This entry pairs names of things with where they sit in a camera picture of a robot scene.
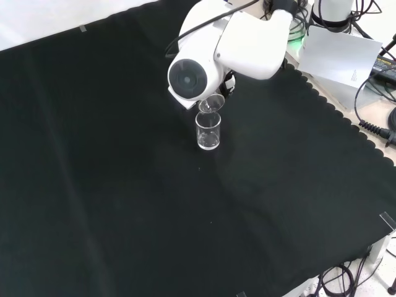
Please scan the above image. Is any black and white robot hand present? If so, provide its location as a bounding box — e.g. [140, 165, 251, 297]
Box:
[217, 69, 238, 100]

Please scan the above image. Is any clear glass beaker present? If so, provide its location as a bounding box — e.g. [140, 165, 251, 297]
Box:
[194, 110, 222, 152]
[197, 93, 226, 115]

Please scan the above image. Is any pale board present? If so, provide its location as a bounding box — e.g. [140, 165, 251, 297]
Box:
[297, 25, 384, 110]

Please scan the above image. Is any black bench cloth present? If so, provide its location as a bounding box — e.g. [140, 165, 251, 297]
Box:
[0, 0, 396, 297]

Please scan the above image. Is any black power adapter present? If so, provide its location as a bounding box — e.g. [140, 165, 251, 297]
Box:
[369, 52, 396, 85]

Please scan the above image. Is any black tripod leg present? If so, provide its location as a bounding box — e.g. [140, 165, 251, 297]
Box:
[378, 33, 396, 57]

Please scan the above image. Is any green cable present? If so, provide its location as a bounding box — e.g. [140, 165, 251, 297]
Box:
[288, 25, 308, 42]

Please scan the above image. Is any black cable with strain relief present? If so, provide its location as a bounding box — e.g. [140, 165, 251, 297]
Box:
[353, 73, 396, 147]

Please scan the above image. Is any black cable bundle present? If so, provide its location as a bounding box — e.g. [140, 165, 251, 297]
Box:
[317, 261, 374, 297]

